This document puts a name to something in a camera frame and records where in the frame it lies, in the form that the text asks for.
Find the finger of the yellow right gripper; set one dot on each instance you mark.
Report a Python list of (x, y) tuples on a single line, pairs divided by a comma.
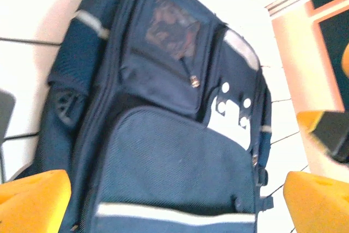
[(332, 134)]

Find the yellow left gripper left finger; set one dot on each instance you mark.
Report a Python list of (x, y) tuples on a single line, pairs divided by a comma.
[(32, 203)]

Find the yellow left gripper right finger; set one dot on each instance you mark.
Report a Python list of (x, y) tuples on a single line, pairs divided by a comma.
[(319, 205)]

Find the navy blue student backpack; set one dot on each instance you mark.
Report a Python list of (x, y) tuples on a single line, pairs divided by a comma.
[(163, 148)]

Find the yellow oval leaf wall panel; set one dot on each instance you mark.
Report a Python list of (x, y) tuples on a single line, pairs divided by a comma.
[(335, 53)]

